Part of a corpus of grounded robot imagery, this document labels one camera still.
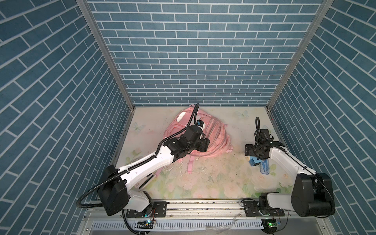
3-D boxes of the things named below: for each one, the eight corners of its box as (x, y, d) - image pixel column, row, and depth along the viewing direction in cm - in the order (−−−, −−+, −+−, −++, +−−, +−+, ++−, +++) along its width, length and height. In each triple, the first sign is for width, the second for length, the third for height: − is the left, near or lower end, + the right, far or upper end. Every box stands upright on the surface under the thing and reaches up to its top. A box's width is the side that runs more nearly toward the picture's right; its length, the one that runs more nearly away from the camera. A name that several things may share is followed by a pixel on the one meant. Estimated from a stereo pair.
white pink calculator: (137, 191, 81) (135, 189, 78) (135, 187, 82) (133, 185, 79) (157, 176, 86) (156, 174, 83) (155, 173, 87) (154, 171, 85)
